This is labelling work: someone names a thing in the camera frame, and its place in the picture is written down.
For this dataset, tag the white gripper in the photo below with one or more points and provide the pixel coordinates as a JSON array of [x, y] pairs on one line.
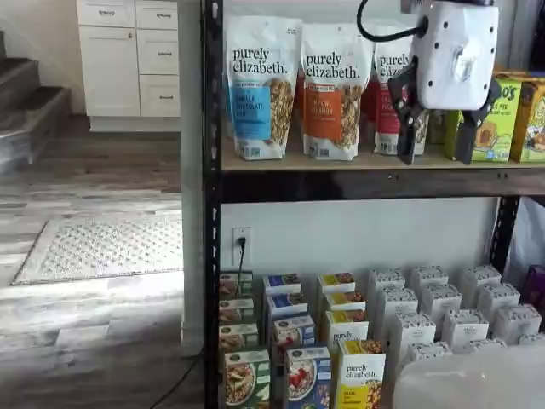
[[455, 55]]

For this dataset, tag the blue white oatmeal box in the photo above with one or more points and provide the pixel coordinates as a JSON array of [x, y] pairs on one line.
[[285, 304], [294, 334], [281, 283], [308, 379]]

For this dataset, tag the green Bobo's apple pie box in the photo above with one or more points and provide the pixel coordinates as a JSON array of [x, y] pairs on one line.
[[506, 115], [440, 125]]

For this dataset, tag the yellow Bobo's snack box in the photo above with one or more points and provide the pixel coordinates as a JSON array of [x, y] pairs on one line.
[[526, 76], [530, 123]]

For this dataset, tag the white patterned-top box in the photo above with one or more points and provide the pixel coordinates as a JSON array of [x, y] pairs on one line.
[[481, 276], [464, 326], [532, 338], [428, 351], [430, 276], [485, 344], [385, 279], [411, 332], [498, 297], [396, 302], [517, 319], [440, 298]]

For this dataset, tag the black metal shelf rack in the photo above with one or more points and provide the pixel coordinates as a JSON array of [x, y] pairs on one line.
[[298, 181]]

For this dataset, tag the yellow purely elizabeth box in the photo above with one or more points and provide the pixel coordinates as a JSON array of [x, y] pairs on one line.
[[362, 375], [345, 300], [336, 281], [347, 326]]

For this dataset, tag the purple box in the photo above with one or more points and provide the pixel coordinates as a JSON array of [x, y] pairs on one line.
[[536, 285]]

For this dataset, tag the green purely elizabeth box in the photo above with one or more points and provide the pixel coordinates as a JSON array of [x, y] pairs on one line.
[[238, 336], [247, 379], [234, 283], [236, 310]]

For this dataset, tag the orange purely elizabeth granola bag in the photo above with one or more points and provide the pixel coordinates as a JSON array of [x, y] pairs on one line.
[[328, 111], [300, 106]]

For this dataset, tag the white plastic bag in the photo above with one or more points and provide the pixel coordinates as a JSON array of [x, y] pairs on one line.
[[530, 238]]

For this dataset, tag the blue purely elizabeth granola bag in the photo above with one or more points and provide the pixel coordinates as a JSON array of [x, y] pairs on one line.
[[251, 106]]

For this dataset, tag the white drawer cabinet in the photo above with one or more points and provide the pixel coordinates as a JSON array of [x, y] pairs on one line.
[[110, 68]]

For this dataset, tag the grey patterned rug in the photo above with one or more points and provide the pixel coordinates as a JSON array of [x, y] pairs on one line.
[[106, 249]]

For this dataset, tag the dark wooden stairs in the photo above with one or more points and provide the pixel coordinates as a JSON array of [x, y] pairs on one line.
[[25, 102]]

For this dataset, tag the white wall outlet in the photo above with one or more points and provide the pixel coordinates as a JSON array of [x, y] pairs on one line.
[[246, 255]]

